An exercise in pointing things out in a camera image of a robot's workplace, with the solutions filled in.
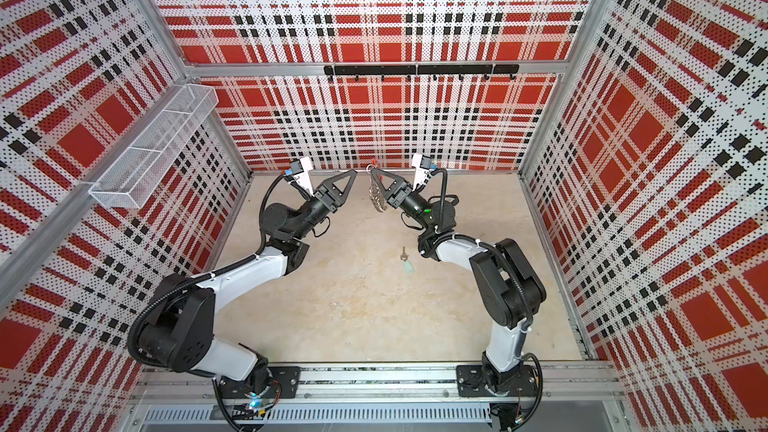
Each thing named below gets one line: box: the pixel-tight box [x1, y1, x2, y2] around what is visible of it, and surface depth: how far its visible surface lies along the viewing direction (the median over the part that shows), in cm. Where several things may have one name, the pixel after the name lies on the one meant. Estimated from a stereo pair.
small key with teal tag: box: [400, 246, 415, 276], surface depth 97 cm
